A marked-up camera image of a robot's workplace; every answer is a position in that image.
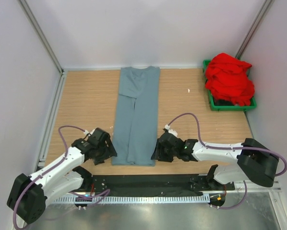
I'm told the aluminium front rail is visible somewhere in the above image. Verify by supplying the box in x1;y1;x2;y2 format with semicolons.
18;172;282;195

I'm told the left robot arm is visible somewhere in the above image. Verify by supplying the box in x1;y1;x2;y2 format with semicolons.
7;127;117;229

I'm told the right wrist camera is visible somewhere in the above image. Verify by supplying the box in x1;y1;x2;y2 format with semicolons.
163;124;178;137

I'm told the blue-grey t shirt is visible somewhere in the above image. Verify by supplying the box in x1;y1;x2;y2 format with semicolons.
112;66;160;166

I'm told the red t shirt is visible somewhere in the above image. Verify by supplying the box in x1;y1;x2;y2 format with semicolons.
205;53;255;106

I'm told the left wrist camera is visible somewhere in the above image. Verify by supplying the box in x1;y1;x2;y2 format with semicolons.
84;129;95;135

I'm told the white slotted cable duct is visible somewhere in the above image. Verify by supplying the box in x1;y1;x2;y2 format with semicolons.
52;194;210;205

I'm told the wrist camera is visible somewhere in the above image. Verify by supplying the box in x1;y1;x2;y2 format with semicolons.
84;129;95;135
163;124;178;137

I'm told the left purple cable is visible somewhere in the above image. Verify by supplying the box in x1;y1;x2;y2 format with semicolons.
12;126;110;230

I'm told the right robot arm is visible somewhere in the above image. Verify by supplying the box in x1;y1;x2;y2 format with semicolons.
151;131;279;190

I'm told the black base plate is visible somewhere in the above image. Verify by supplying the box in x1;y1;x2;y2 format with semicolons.
92;174;235;196

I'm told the aluminium frame post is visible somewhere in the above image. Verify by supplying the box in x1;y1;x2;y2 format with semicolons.
235;0;275;59
17;0;64;75

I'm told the green plastic bin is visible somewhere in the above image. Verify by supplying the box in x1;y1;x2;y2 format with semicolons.
203;60;256;112

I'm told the left aluminium frame post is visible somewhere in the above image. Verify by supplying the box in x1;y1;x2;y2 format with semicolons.
17;0;64;75

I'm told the right aluminium frame post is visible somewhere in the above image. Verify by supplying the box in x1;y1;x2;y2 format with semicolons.
235;0;275;59

